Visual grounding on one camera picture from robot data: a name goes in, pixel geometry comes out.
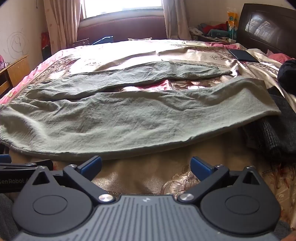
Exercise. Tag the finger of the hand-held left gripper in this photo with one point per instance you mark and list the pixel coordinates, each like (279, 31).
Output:
(4, 158)

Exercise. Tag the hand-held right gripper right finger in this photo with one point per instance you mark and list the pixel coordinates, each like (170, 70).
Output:
(200, 166)

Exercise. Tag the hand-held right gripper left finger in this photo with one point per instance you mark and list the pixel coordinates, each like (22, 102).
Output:
(91, 166)

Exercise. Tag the green pants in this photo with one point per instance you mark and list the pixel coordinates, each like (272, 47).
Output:
(115, 120)

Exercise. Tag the dark grey garment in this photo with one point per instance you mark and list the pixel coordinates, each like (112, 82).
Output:
(275, 129)

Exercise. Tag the wooden desk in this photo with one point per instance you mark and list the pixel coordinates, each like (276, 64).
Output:
(16, 69)

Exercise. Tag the purple cloth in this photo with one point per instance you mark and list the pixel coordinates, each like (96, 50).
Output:
(3, 61)

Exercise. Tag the black tablet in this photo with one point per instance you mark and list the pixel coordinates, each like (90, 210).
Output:
(244, 55)

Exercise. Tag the red hanging cloth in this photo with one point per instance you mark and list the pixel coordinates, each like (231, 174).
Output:
(45, 44)

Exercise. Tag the dark furniture piece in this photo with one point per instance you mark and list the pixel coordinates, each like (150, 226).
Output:
(81, 42)

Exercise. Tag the black cloth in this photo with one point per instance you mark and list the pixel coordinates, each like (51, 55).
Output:
(288, 74)

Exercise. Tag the blue plastic item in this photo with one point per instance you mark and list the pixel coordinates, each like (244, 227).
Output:
(103, 39)

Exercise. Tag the pink pillow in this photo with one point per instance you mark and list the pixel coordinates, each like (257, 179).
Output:
(278, 56)

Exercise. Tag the pile of clothes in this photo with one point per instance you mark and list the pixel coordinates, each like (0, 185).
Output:
(212, 29)

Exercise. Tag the maroon headboard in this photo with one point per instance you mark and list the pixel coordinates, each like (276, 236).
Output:
(124, 29)

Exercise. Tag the beige patterned curtain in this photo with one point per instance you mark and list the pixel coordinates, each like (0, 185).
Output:
(177, 18)
(60, 23)

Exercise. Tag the yellow packet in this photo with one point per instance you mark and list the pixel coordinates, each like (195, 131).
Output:
(232, 20)

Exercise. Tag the dark wooden headboard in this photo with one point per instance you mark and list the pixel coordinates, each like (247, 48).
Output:
(266, 30)

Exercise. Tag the window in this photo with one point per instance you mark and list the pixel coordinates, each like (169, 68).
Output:
(120, 5)

